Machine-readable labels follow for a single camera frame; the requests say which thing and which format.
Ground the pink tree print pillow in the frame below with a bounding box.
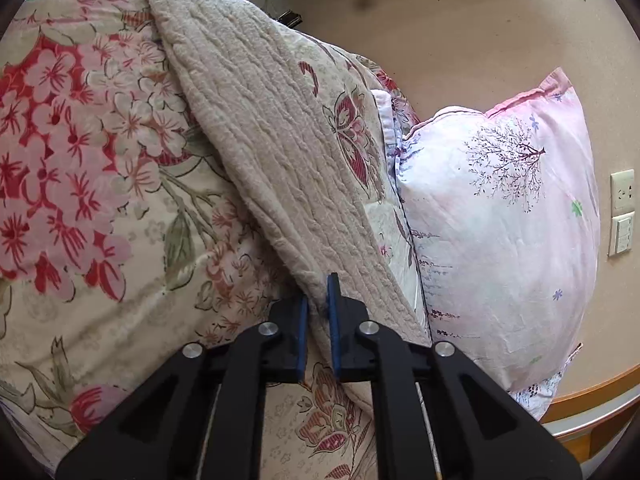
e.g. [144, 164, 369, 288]
[395, 67, 601, 421]

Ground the floral printed duvet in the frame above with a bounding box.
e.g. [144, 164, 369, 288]
[0, 0, 436, 480]

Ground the beige quilted blanket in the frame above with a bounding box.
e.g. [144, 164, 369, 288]
[131, 0, 434, 377]

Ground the pink lavender print pillow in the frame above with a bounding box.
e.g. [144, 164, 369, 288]
[371, 89, 422, 161]

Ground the beige wall socket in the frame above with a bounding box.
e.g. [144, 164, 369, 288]
[609, 170, 636, 214]

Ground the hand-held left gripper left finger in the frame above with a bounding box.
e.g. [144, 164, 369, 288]
[55, 294, 310, 480]

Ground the wooden bed headboard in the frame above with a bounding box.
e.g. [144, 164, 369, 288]
[540, 374, 640, 461]

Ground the beige light switch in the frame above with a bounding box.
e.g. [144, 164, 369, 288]
[607, 212, 636, 257]

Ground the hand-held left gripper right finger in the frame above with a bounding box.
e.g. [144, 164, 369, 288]
[326, 272, 583, 480]

